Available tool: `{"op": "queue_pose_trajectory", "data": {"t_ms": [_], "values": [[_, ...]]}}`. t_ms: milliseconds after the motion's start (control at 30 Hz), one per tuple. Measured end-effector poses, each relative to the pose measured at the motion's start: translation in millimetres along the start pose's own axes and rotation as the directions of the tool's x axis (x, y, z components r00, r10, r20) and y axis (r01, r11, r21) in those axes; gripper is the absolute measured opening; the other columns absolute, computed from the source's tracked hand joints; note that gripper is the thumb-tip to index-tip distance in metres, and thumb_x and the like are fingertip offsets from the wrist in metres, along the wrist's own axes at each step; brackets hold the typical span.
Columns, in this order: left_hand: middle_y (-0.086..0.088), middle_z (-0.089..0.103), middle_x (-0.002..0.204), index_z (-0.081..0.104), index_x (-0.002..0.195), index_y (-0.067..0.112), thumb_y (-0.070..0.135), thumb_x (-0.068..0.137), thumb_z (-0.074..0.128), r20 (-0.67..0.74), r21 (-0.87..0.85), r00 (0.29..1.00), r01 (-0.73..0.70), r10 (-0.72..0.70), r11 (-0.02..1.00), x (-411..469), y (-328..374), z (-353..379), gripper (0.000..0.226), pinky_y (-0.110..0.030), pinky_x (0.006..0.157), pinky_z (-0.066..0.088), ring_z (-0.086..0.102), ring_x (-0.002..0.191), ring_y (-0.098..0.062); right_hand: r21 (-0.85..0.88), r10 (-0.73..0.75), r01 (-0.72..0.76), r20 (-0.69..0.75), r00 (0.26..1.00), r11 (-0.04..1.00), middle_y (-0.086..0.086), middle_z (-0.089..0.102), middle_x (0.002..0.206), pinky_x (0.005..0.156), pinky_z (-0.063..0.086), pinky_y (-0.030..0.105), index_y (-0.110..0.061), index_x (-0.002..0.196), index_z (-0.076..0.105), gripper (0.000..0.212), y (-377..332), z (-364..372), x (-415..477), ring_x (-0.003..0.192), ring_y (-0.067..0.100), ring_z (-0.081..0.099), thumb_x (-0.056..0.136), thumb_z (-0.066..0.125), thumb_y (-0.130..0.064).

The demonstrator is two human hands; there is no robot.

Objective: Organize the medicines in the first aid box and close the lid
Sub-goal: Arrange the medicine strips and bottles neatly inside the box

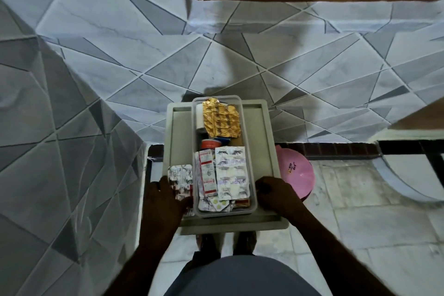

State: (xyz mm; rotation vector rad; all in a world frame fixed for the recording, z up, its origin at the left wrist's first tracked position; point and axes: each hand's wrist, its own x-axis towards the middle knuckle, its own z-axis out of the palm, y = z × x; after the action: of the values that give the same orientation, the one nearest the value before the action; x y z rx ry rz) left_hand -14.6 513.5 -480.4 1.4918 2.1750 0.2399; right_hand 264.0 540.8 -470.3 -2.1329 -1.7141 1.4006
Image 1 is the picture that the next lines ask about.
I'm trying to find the grey shorts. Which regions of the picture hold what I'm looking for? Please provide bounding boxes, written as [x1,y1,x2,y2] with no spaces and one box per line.
[166,254,323,296]

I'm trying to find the clear plastic first aid box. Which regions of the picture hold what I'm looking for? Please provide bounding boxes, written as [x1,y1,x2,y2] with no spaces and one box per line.
[191,95,257,218]

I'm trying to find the person's left hand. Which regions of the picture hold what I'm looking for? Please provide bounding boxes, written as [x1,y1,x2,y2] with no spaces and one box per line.
[141,176,192,234]

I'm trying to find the gold foil tablet strips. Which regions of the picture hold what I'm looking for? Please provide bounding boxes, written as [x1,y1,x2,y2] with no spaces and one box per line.
[202,97,241,139]

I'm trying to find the pink lidded trash bin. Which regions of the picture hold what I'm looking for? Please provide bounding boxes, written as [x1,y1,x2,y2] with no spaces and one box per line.
[276,145,315,204]

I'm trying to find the person's left forearm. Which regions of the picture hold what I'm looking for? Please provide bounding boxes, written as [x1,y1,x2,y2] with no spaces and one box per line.
[104,226,174,296]

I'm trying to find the person's right hand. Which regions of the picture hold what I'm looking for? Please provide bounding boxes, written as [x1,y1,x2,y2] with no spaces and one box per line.
[255,176,303,224]

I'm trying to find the white plastic drawer cabinet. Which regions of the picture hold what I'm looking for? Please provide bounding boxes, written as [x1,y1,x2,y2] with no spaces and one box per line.
[162,99,290,236]

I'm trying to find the person's right forearm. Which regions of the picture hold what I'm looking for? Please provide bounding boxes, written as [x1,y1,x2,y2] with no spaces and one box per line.
[286,209,396,296]

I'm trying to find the dark shoe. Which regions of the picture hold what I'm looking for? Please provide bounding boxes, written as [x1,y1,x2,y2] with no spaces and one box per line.
[196,233,221,255]
[234,231,257,255]

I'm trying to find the white bandage roll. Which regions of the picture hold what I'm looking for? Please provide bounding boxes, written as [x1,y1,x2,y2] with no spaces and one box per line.
[195,103,205,133]

